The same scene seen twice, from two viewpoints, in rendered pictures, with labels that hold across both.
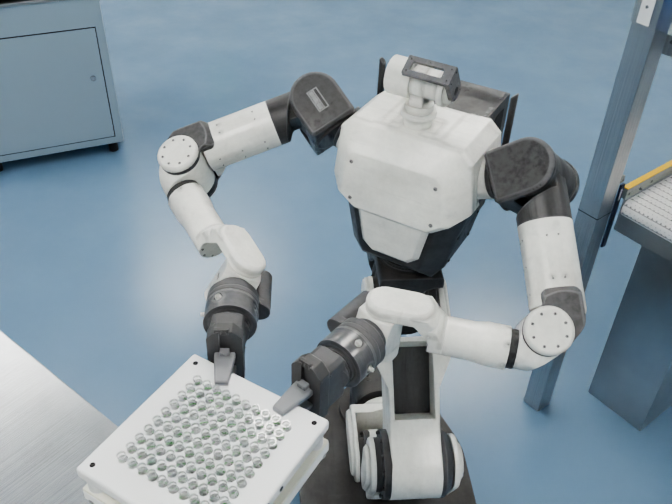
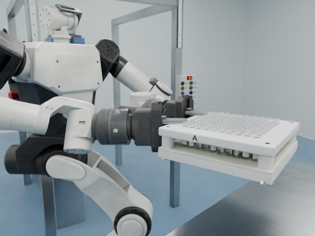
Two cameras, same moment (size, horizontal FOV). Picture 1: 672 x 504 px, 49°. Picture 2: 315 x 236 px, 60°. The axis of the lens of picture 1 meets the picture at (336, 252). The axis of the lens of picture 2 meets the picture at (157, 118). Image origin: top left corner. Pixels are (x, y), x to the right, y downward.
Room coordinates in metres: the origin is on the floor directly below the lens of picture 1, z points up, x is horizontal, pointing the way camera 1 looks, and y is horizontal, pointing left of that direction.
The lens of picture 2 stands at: (0.72, 0.80, 1.15)
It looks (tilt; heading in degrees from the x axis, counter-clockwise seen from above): 11 degrees down; 277
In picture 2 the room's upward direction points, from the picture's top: straight up
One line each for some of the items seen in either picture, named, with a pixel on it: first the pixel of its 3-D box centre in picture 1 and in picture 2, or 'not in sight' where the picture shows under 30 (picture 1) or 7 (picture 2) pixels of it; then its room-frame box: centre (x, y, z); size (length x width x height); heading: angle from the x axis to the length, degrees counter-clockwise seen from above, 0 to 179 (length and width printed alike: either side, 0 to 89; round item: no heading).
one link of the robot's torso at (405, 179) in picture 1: (424, 171); (54, 81); (1.21, -0.17, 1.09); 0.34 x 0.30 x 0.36; 61
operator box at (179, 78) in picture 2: not in sight; (186, 92); (0.73, -1.27, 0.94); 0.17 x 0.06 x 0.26; 39
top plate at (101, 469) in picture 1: (207, 447); (231, 128); (0.62, 0.17, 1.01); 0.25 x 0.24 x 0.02; 60
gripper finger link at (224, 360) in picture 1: (223, 366); (174, 119); (0.75, 0.16, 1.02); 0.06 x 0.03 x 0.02; 3
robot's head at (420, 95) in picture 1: (418, 86); (58, 23); (1.16, -0.13, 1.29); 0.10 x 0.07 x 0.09; 61
